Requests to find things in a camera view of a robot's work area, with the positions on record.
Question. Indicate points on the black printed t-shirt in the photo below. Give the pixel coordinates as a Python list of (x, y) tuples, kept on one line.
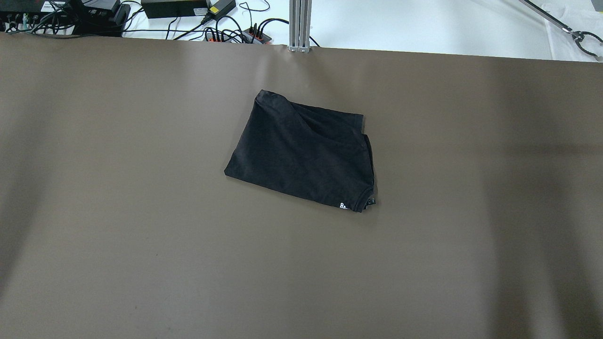
[(309, 152)]

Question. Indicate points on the red black usb hub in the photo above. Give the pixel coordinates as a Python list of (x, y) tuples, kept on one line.
[(237, 36)]

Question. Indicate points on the black power adapter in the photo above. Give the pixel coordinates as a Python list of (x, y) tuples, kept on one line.
[(155, 9)]

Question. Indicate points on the long reach grabber tool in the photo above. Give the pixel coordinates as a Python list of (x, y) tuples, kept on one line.
[(578, 37)]

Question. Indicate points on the aluminium frame post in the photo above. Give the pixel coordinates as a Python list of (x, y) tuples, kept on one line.
[(299, 25)]

